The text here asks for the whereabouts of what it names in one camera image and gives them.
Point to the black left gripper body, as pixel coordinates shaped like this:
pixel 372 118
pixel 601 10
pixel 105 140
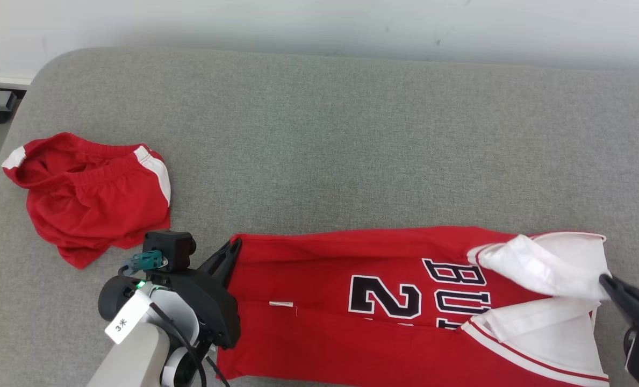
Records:
pixel 206 306

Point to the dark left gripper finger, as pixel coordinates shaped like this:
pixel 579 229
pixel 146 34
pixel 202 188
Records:
pixel 230 258
pixel 214 258

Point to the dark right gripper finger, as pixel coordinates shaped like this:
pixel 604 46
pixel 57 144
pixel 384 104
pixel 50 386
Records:
pixel 625 309
pixel 631 293

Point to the red Bulls 23 jersey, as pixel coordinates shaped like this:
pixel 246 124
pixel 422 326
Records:
pixel 324 344

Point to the red shorts white side panels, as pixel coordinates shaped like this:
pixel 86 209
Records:
pixel 93 209

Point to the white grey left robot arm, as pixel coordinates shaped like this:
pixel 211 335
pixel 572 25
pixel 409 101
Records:
pixel 136 360

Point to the grey fabric sofa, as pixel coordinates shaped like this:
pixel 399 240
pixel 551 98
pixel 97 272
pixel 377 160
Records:
pixel 351 134

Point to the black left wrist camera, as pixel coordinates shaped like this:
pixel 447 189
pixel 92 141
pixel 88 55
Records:
pixel 171 248

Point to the teal left camera connector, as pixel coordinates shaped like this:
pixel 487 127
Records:
pixel 144 262

